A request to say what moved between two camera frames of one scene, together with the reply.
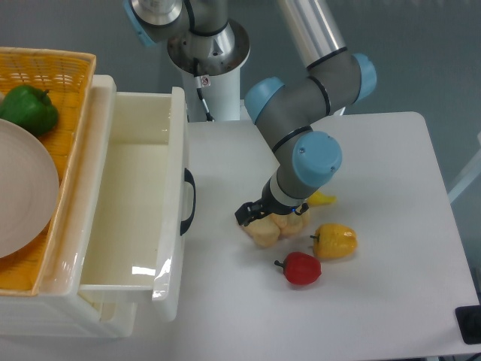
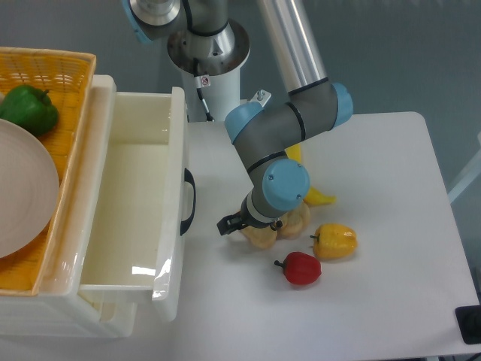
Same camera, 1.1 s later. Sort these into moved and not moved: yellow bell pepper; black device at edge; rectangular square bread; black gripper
Moved: black gripper
Not moved: rectangular square bread; black device at edge; yellow bell pepper
